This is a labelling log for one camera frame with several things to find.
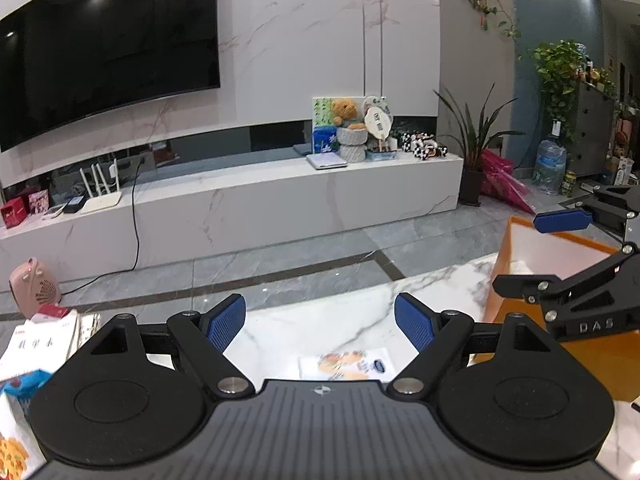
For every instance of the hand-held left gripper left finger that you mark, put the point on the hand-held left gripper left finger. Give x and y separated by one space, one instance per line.
227 322

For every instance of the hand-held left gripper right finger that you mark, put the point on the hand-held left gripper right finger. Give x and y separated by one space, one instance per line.
415 325

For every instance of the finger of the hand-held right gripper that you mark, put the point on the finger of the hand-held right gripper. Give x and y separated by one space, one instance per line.
520 285
562 220

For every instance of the orange cardboard box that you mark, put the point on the orange cardboard box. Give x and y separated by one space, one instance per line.
530 255

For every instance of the green can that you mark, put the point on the green can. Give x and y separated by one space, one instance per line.
568 184

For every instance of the large water jug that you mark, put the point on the large water jug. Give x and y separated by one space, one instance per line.
549 167

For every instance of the white printed sachet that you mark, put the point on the white printed sachet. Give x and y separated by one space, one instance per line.
345 365

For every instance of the grey cabinet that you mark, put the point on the grey cabinet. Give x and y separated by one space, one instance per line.
595 130

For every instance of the potted orchid plant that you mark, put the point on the potted orchid plant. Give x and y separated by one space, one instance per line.
472 160

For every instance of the white marble TV console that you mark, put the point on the white marble TV console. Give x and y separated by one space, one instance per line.
250 205

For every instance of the pothos plant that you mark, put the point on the pothos plant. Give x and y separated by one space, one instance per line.
557 75

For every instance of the black white checkered toy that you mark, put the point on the black white checkered toy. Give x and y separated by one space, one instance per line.
420 145

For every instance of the blue tissue box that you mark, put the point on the blue tissue box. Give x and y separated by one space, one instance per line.
382 156

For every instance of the white router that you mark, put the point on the white router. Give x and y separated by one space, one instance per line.
102 202

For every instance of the white laptop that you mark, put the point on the white laptop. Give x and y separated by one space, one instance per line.
326 161

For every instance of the black set-top device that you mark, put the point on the black set-top device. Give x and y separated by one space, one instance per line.
74 204

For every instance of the white booklet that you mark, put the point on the white booklet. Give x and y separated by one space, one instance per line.
35 347

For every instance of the pink heater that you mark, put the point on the pink heater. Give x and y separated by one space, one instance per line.
35 285

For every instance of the round paper fan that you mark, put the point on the round paper fan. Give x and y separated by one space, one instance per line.
377 120

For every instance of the teddy bear on stand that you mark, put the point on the teddy bear on stand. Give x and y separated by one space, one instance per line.
322 125

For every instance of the brown teddy bear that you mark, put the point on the brown teddy bear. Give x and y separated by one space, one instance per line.
346 112

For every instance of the red box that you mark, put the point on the red box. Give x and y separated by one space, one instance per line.
14 212

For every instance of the white blue snack bag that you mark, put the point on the white blue snack bag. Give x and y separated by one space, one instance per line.
15 435

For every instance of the black television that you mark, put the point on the black television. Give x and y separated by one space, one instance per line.
100 50

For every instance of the pink photo frame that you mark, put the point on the pink photo frame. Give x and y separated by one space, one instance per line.
38 204

